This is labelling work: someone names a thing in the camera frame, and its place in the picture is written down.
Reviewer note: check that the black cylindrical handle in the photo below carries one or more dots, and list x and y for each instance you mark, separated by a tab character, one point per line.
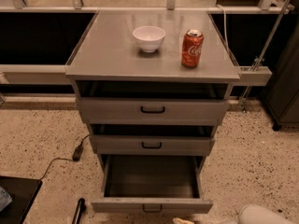
81	207

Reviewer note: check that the black power adapter with cable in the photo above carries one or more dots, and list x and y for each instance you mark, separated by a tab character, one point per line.
76	156

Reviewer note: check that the grey bottom drawer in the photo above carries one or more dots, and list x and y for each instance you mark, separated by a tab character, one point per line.
152	184

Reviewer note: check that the grey middle drawer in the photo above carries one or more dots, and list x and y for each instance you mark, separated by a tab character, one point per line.
151	145

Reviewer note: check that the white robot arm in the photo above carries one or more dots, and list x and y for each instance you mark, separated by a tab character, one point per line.
256	214

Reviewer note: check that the black table corner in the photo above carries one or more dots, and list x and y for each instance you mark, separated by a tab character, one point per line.
23	192

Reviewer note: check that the grey metal drawer cabinet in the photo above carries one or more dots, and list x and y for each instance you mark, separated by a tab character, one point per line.
109	64

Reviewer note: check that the dark grey side cabinet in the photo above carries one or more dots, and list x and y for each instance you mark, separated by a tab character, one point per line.
281	95

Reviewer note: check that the blue-white packet on table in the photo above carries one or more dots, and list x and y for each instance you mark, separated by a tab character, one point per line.
5	199

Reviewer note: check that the grey drawer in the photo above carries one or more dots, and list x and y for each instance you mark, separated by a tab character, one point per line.
152	184
151	111
151	145

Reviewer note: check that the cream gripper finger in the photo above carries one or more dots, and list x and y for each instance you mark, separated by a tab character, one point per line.
177	220

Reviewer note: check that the white ceramic bowl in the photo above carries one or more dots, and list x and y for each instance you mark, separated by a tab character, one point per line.
149	38

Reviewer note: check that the red cola can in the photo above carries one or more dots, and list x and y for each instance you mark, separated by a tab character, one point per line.
191	48

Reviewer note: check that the grey top drawer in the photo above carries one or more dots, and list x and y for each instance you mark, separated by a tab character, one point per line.
151	111

